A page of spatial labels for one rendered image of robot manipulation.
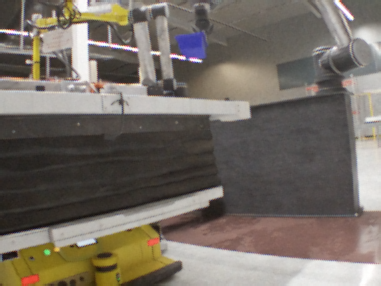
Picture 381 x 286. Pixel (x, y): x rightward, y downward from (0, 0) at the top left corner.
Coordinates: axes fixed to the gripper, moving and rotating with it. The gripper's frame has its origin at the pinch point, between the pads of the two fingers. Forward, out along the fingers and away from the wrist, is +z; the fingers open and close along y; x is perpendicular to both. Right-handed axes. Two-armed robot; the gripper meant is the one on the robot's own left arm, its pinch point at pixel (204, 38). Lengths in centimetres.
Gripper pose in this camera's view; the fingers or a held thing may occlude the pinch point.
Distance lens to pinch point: 177.6
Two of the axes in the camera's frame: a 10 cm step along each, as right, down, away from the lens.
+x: -1.2, -0.2, -9.9
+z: 1.0, 9.9, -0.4
